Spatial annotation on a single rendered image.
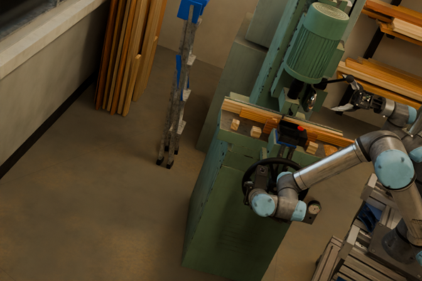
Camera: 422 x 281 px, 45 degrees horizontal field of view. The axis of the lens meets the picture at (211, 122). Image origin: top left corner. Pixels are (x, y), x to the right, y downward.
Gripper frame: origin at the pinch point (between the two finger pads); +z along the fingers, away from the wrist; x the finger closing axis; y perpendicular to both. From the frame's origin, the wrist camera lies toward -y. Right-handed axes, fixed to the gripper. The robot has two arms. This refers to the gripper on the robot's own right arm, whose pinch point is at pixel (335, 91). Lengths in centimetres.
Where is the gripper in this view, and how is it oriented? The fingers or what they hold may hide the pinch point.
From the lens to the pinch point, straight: 225.5
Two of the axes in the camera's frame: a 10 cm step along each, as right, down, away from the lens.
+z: -9.5, -3.0, -1.1
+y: 0.9, 0.8, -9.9
